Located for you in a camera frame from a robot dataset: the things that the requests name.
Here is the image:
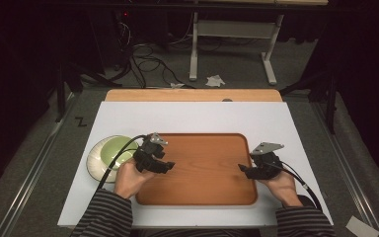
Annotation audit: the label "white table cover board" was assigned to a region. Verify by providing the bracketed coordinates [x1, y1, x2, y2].
[56, 101, 335, 229]

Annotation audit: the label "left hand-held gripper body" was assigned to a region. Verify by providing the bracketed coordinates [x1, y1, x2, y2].
[133, 131, 170, 173]

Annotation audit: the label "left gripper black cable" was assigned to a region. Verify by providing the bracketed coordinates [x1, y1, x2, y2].
[97, 133, 148, 191]

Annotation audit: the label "green bowl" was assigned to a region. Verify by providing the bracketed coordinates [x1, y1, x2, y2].
[100, 135, 140, 171]

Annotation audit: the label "brown wooden tray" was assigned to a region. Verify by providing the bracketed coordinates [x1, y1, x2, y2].
[134, 132, 259, 206]

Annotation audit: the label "person's right hand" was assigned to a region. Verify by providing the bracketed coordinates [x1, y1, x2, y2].
[264, 170, 304, 208]

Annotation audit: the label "crumpled white paper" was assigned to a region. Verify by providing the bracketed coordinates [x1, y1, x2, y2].
[204, 74, 227, 89]

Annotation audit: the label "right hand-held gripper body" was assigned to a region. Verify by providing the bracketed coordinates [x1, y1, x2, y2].
[249, 141, 285, 181]

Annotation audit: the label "person's lap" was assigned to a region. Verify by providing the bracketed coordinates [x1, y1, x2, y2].
[131, 227, 278, 237]

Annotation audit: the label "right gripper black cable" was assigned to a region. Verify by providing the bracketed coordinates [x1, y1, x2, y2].
[275, 160, 324, 212]

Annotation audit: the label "person's left hand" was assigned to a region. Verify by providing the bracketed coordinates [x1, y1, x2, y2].
[113, 158, 156, 200]

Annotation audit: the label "black floor cables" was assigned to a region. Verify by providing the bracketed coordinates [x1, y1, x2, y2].
[113, 19, 196, 90]

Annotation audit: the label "white ribbed plate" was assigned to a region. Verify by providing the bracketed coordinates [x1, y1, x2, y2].
[85, 134, 140, 184]

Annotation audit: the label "black metal stand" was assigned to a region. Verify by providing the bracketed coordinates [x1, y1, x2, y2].
[278, 68, 341, 135]
[54, 60, 123, 123]

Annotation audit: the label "white metal desk frame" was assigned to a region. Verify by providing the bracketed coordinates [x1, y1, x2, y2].
[189, 12, 286, 87]

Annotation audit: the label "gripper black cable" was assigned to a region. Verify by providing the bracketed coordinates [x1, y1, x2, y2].
[97, 133, 148, 191]
[275, 160, 324, 212]

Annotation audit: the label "flat white paper sheet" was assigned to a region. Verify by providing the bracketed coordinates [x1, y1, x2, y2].
[344, 214, 379, 237]

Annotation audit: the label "metal floor rail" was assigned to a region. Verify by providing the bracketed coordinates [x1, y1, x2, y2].
[0, 92, 77, 237]
[310, 102, 379, 237]

